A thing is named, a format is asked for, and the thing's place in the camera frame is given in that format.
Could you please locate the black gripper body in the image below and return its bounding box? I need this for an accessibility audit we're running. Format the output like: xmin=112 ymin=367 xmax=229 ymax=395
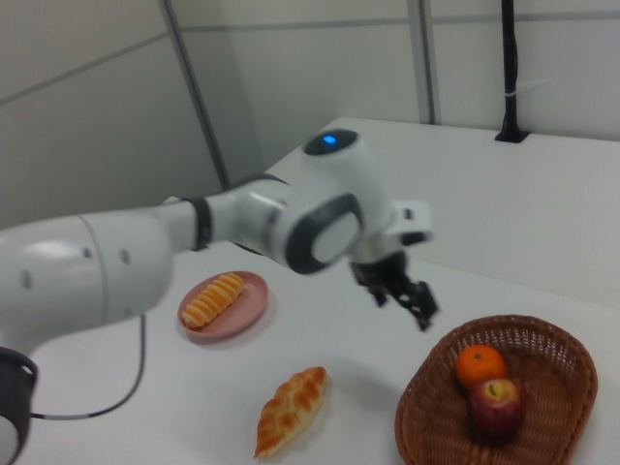
xmin=351 ymin=241 xmax=413 ymax=293

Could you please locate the orange toy mandarin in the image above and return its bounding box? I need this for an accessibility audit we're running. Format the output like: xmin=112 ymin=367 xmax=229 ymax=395
xmin=455 ymin=344 xmax=509 ymax=388

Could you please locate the red toy apple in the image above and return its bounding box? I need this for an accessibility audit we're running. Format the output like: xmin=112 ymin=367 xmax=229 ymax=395
xmin=466 ymin=377 xmax=527 ymax=440

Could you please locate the braided toy bread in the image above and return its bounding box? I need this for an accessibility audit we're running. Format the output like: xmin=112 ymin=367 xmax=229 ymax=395
xmin=254 ymin=366 xmax=328 ymax=459

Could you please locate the striped toy bread roll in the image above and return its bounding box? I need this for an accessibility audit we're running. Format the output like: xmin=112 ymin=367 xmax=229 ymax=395
xmin=181 ymin=272 xmax=246 ymax=329

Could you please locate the pink plate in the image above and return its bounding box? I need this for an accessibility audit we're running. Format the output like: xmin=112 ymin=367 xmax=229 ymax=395
xmin=176 ymin=270 xmax=270 ymax=345

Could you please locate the brown woven basket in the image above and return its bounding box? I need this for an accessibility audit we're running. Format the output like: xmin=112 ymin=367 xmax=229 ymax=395
xmin=394 ymin=314 xmax=600 ymax=465

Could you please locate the grey metal partition post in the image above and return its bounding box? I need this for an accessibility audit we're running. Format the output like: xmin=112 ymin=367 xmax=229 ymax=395
xmin=162 ymin=0 xmax=234 ymax=195
xmin=415 ymin=0 xmax=443 ymax=126

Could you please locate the white cable tie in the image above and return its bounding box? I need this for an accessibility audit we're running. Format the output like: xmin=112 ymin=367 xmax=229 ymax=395
xmin=503 ymin=77 xmax=552 ymax=99

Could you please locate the black camera stand pole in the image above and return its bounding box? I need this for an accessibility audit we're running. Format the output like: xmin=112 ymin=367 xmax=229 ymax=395
xmin=493 ymin=0 xmax=530 ymax=144

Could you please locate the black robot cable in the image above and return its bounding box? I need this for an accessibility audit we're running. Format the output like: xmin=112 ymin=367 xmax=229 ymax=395
xmin=29 ymin=313 xmax=147 ymax=420

